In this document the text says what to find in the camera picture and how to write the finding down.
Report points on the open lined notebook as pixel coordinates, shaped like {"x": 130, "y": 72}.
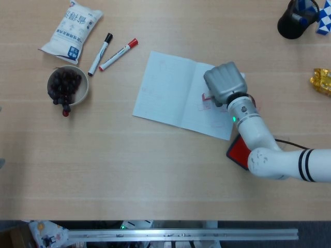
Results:
{"x": 165, "y": 90}

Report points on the black mesh pen holder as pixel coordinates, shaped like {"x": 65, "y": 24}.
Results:
{"x": 289, "y": 28}

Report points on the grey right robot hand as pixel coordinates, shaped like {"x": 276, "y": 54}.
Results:
{"x": 225, "y": 82}

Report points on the gold foil snack package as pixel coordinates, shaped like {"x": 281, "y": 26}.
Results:
{"x": 323, "y": 82}

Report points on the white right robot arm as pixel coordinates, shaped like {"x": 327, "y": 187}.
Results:
{"x": 271, "y": 162}

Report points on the white printed paper sheet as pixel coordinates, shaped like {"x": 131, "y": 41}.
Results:
{"x": 44, "y": 232}

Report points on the red ink pad case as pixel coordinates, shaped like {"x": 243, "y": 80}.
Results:
{"x": 239, "y": 152}

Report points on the blue white snake puzzle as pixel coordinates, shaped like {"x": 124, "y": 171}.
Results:
{"x": 303, "y": 3}
{"x": 324, "y": 23}

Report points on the small stamp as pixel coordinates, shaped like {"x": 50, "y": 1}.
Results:
{"x": 207, "y": 96}

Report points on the beige round bowl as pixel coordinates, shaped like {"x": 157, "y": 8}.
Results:
{"x": 84, "y": 90}

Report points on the white printed food bag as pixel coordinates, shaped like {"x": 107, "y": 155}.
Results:
{"x": 73, "y": 31}

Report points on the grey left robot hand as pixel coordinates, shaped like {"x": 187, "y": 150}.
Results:
{"x": 2, "y": 162}

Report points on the black cap whiteboard marker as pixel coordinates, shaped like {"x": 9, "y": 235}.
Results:
{"x": 99, "y": 54}

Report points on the red cap whiteboard marker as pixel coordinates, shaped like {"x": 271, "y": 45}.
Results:
{"x": 116, "y": 55}

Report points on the dark grape bunch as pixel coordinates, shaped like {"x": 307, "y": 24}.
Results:
{"x": 63, "y": 85}

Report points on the aluminium profile rail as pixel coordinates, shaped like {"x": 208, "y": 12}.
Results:
{"x": 181, "y": 233}

